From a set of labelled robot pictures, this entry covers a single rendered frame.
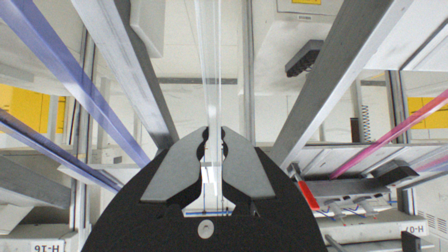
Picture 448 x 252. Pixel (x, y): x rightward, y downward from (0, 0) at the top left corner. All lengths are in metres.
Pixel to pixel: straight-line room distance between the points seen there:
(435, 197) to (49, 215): 2.46
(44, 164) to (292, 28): 1.24
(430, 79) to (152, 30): 1.82
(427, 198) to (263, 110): 1.67
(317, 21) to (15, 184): 0.99
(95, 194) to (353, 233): 1.18
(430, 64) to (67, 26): 0.99
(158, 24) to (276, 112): 2.09
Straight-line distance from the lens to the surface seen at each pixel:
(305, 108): 0.26
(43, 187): 0.75
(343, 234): 0.79
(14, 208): 0.96
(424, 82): 1.83
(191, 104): 2.06
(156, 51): 0.22
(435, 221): 1.93
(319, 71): 0.25
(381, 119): 3.52
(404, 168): 0.62
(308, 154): 0.37
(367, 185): 0.62
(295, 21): 0.49
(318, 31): 0.55
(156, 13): 0.24
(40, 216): 1.16
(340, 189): 0.55
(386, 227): 0.92
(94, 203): 0.95
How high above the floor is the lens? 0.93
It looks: 4 degrees down
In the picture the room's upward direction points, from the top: 179 degrees clockwise
